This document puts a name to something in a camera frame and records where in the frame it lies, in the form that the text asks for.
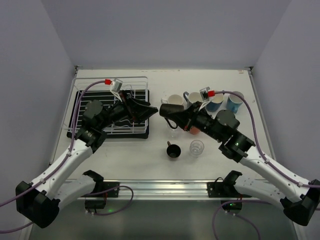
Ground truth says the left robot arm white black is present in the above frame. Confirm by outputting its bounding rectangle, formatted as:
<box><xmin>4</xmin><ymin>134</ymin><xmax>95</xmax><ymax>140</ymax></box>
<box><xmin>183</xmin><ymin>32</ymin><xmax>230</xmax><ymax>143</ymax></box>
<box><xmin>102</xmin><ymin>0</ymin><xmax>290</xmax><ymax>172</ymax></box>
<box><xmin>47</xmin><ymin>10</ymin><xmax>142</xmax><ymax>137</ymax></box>
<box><xmin>15</xmin><ymin>94</ymin><xmax>158</xmax><ymax>229</ymax></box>

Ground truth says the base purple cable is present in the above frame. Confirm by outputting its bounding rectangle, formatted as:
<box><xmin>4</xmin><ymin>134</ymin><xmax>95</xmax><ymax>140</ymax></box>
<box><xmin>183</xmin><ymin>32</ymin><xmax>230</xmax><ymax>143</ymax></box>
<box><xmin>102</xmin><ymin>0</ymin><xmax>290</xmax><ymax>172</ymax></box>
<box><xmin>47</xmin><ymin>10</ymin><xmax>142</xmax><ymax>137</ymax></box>
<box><xmin>86</xmin><ymin>184</ymin><xmax>134</xmax><ymax>216</ymax></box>
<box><xmin>212</xmin><ymin>197</ymin><xmax>262</xmax><ymax>240</ymax></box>

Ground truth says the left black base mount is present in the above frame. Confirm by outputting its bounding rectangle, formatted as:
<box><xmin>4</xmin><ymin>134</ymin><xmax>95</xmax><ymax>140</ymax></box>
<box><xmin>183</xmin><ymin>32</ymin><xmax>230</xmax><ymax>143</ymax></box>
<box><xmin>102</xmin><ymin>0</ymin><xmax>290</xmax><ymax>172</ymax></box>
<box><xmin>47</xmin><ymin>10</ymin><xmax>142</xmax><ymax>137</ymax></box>
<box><xmin>84</xmin><ymin>181</ymin><xmax>120</xmax><ymax>211</ymax></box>

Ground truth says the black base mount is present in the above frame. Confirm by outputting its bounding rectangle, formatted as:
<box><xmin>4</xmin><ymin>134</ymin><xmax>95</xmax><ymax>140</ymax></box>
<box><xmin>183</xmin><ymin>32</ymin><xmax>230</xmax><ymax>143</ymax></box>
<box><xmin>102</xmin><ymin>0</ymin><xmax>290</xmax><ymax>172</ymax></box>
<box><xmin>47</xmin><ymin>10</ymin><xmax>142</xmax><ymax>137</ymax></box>
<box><xmin>206</xmin><ymin>170</ymin><xmax>251</xmax><ymax>214</ymax></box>
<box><xmin>84</xmin><ymin>181</ymin><xmax>120</xmax><ymax>211</ymax></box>

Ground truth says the light blue mug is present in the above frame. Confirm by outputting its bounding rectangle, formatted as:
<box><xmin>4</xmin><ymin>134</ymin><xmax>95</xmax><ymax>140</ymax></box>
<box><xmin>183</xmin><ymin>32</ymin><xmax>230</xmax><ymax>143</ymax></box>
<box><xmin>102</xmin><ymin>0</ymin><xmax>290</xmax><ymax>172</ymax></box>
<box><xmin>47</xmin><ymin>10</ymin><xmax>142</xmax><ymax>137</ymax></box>
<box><xmin>226</xmin><ymin>91</ymin><xmax>244</xmax><ymax>114</ymax></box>

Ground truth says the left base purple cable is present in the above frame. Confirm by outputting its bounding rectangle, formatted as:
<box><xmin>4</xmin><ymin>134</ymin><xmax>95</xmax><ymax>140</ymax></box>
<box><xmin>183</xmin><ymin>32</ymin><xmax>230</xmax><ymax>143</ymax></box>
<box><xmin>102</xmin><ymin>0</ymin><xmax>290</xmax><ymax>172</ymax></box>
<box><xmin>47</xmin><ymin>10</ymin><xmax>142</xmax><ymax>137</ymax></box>
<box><xmin>86</xmin><ymin>184</ymin><xmax>134</xmax><ymax>216</ymax></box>

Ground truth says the dark blue mug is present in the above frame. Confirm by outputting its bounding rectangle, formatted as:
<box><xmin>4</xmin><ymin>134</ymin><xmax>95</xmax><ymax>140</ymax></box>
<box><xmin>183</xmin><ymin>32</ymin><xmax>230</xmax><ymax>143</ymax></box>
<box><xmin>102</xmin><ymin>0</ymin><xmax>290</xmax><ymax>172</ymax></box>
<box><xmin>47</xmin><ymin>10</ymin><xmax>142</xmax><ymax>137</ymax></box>
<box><xmin>205</xmin><ymin>93</ymin><xmax>224</xmax><ymax>113</ymax></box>

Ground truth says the black cup beige rim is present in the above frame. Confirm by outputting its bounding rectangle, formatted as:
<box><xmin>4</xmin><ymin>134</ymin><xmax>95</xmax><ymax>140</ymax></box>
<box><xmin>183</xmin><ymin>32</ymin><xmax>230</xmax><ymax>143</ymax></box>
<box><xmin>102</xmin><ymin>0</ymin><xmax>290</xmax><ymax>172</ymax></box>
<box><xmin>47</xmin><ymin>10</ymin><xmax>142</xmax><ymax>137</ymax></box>
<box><xmin>159</xmin><ymin>103</ymin><xmax>185</xmax><ymax>118</ymax></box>

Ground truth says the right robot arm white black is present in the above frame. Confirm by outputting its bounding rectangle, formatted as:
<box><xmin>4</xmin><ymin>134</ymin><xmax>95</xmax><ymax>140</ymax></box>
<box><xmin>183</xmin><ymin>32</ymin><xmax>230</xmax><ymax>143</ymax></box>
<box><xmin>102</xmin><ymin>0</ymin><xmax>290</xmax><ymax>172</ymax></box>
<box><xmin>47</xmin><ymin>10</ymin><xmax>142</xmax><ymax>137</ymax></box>
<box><xmin>159</xmin><ymin>102</ymin><xmax>320</xmax><ymax>226</ymax></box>

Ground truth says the white wire dish rack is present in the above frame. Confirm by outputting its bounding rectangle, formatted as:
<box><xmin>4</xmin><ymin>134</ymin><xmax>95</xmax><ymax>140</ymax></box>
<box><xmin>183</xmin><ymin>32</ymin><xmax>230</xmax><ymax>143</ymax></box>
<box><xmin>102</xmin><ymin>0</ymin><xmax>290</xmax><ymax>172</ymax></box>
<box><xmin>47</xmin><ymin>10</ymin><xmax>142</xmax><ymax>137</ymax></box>
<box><xmin>63</xmin><ymin>76</ymin><xmax>149</xmax><ymax>140</ymax></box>

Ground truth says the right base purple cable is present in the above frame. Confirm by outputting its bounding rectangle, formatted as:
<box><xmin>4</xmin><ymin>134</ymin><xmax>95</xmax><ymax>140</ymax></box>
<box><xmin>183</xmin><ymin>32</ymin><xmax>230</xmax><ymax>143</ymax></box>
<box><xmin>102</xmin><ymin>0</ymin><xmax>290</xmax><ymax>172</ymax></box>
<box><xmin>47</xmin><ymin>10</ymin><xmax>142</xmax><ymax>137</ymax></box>
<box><xmin>212</xmin><ymin>197</ymin><xmax>262</xmax><ymax>240</ymax></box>

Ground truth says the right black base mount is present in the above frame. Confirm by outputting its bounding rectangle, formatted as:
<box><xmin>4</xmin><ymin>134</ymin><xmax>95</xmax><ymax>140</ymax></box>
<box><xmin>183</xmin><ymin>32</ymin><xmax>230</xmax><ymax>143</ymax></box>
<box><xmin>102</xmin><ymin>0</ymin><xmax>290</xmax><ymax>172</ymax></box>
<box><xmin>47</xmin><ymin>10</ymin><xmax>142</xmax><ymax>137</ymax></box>
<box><xmin>206</xmin><ymin>170</ymin><xmax>251</xmax><ymax>214</ymax></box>

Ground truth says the brown cup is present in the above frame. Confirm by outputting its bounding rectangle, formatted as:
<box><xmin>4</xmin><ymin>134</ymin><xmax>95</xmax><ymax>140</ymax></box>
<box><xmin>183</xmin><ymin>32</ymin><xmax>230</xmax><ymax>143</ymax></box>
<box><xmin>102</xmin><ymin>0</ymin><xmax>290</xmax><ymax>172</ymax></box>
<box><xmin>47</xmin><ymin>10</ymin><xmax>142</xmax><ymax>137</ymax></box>
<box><xmin>166</xmin><ymin>141</ymin><xmax>182</xmax><ymax>161</ymax></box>

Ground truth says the grey mug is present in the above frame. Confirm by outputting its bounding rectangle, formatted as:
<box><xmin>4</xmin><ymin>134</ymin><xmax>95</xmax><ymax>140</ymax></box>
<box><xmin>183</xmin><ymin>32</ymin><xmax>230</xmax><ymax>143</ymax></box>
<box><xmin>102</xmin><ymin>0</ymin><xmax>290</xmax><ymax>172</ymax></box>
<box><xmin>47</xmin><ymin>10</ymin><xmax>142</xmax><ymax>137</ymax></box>
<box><xmin>183</xmin><ymin>91</ymin><xmax>202</xmax><ymax>107</ymax></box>

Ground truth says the white mug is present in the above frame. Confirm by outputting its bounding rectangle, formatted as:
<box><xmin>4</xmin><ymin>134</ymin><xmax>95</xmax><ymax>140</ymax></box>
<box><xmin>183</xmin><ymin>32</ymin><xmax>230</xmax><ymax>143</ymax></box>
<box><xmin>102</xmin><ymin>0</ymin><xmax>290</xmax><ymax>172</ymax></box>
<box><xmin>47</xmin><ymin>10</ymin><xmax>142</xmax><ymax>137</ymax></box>
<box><xmin>160</xmin><ymin>94</ymin><xmax>184</xmax><ymax>106</ymax></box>

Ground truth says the large clear glass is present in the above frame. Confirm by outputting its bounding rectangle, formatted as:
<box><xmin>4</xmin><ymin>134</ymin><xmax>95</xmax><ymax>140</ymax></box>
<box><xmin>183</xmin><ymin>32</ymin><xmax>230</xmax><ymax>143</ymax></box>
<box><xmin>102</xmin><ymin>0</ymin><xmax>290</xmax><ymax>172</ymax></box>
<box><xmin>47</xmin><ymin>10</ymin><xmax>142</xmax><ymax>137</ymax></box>
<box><xmin>166</xmin><ymin>123</ymin><xmax>181</xmax><ymax>138</ymax></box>

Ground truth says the clear small glass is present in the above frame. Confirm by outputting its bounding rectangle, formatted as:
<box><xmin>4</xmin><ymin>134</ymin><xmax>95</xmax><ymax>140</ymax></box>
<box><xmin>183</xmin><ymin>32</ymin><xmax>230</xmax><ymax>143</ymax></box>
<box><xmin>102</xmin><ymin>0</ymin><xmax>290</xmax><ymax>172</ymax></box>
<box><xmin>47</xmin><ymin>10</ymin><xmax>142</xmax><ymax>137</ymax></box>
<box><xmin>189</xmin><ymin>140</ymin><xmax>205</xmax><ymax>157</ymax></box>

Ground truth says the aluminium mounting rail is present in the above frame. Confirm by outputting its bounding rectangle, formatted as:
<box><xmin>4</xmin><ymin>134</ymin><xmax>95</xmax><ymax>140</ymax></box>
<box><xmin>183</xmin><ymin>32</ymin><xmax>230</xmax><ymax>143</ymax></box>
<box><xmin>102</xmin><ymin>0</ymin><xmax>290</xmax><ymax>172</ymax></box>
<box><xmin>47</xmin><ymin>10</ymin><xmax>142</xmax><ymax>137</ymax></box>
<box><xmin>62</xmin><ymin>178</ymin><xmax>296</xmax><ymax>201</ymax></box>

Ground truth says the orange cup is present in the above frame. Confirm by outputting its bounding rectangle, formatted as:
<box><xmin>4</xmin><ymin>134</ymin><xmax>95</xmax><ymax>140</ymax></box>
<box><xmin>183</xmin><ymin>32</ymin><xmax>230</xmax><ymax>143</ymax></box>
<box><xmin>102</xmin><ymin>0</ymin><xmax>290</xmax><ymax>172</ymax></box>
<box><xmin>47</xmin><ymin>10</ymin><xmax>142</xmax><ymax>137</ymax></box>
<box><xmin>189</xmin><ymin>126</ymin><xmax>201</xmax><ymax>135</ymax></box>

